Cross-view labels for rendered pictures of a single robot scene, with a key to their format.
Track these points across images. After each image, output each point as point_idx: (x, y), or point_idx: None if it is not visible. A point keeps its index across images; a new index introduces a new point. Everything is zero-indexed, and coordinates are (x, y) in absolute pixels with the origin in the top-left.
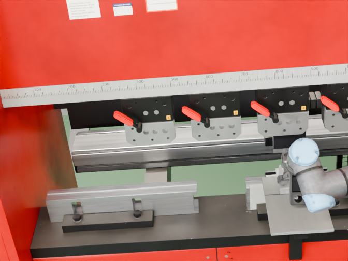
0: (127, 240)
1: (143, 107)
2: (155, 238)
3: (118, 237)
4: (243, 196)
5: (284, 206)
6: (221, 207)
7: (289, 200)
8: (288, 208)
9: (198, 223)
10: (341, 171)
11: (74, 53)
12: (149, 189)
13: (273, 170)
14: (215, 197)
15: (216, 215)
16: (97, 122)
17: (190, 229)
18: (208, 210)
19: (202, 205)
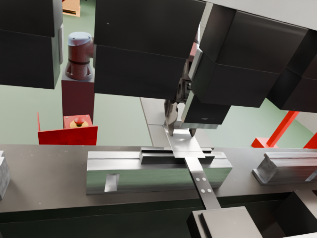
0: (280, 149)
1: None
2: (264, 149)
3: (288, 152)
4: (223, 191)
5: (181, 114)
6: (237, 177)
7: (179, 119)
8: (178, 112)
9: (245, 160)
10: None
11: None
12: (305, 159)
13: (205, 155)
14: (249, 191)
15: (236, 168)
16: None
17: (246, 155)
18: (245, 174)
19: (254, 181)
